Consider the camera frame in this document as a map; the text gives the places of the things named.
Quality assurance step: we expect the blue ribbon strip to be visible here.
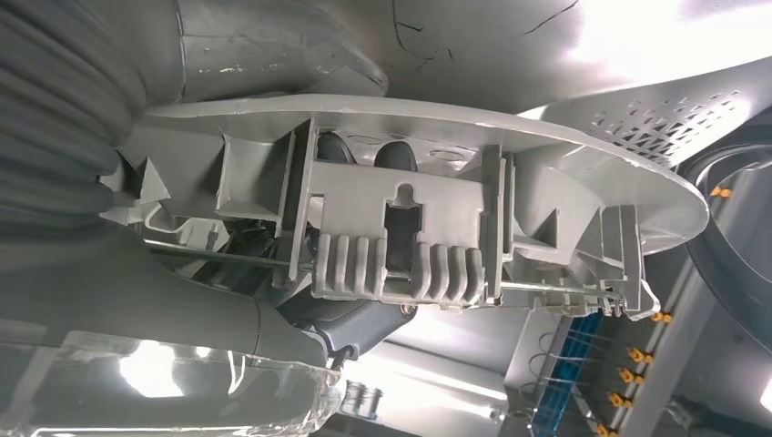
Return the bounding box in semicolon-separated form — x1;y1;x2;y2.
533;313;604;432

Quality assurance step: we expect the grey perforated panel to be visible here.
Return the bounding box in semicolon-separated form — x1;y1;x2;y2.
518;56;772;173

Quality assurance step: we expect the dark round housing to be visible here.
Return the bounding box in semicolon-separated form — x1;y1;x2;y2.
678;120;772;369

